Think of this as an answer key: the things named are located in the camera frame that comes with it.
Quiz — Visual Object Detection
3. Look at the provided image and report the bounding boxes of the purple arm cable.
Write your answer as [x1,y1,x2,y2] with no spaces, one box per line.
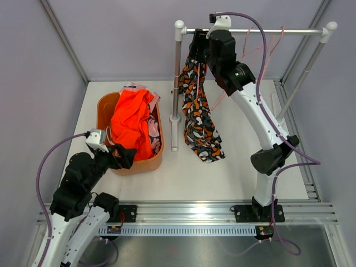
[36,132,119,267]
[216,12,322,256]

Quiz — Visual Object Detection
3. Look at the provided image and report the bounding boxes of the silver clothes rack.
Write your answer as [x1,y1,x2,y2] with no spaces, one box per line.
[169,20,338,151]

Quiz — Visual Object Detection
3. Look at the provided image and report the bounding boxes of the pink navy patterned shorts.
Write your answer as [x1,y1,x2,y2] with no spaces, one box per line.
[119,82,161,155]

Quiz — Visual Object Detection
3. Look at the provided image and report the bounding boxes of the orange plastic basket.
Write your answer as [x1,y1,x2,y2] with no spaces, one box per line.
[96,92,164,176]

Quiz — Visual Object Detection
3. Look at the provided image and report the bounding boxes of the black orange patterned shorts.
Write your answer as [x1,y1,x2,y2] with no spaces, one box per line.
[179,55,225,163]

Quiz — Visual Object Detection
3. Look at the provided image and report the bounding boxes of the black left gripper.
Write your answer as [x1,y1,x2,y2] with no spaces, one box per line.
[85,143,136,190]

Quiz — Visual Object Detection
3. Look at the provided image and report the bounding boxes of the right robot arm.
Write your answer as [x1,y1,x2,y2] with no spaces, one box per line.
[190,29,300,223]

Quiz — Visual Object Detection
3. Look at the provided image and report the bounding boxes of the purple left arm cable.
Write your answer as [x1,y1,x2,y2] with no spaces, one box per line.
[36,132,119,267]

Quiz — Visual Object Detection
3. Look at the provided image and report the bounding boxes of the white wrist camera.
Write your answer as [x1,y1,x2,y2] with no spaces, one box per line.
[206,13,231,39]
[86,128,109,153]

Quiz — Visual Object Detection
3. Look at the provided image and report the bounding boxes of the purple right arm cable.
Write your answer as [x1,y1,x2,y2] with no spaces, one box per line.
[216,12,322,256]

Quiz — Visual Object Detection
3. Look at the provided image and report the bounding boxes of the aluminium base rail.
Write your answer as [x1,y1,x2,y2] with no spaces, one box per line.
[36,200,339,237]

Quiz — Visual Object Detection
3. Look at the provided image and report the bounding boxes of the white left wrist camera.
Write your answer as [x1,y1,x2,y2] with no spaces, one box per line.
[86,128,109,153]

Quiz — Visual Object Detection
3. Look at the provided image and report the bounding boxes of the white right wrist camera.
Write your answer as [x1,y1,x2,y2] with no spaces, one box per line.
[206,13,231,39]

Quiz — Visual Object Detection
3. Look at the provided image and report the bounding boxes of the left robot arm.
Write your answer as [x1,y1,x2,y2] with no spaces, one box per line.
[33,144,137,266]

